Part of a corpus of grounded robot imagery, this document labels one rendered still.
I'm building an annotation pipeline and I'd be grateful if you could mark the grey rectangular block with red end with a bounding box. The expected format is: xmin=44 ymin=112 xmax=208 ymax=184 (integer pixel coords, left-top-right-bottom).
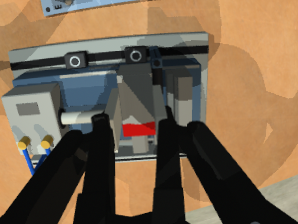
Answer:
xmin=116 ymin=63 xmax=156 ymax=137

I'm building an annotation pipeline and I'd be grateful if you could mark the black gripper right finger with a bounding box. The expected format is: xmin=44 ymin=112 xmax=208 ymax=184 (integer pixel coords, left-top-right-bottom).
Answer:
xmin=151 ymin=85 xmax=298 ymax=224

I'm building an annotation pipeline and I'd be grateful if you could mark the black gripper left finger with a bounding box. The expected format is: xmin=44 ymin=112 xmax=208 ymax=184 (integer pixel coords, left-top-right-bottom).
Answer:
xmin=0 ymin=88 xmax=122 ymax=224

